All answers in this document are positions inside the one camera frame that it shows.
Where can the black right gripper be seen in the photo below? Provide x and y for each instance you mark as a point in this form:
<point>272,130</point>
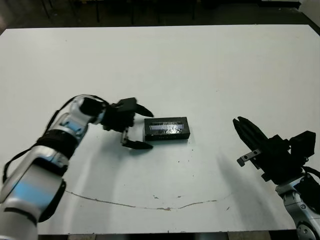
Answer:
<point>280,162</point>

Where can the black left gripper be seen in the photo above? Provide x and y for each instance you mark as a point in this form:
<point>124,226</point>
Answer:
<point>117,120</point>

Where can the black printed box lid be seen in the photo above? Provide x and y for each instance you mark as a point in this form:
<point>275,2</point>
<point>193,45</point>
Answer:
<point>175,136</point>

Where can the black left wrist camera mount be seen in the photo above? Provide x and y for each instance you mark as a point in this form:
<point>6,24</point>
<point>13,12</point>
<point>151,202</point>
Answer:
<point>127,105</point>

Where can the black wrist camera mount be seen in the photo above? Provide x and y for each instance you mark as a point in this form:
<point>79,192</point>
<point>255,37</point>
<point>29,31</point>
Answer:
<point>127,105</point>
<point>303,145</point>

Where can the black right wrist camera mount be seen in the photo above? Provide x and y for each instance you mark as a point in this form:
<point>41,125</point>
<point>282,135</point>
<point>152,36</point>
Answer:
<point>303,145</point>

